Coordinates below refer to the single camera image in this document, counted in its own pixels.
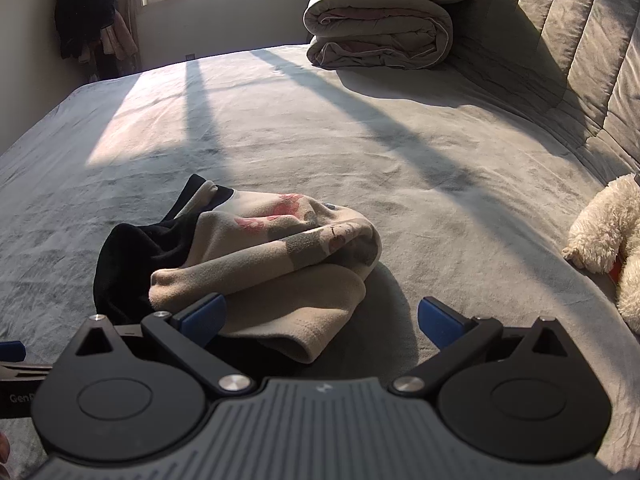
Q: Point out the white plush toy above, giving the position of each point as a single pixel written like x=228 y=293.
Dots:
x=605 y=230

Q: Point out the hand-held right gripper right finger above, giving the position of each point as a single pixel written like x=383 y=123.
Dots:
x=440 y=322

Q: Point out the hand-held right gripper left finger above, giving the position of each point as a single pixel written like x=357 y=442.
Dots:
x=205 y=317

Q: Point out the beige sweatshirt with black sleeves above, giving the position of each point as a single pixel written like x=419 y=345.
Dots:
x=280 y=265

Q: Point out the folded beige quilt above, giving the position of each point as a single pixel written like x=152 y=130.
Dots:
x=380 y=30

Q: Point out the dark hanging clothes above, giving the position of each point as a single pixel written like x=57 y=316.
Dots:
x=82 y=5

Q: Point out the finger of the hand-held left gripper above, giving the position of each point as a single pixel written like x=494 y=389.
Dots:
x=12 y=350

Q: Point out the grey bed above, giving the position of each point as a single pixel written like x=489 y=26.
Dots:
x=350 y=135

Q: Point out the grey quilted headboard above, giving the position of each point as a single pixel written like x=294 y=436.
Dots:
x=575 y=35

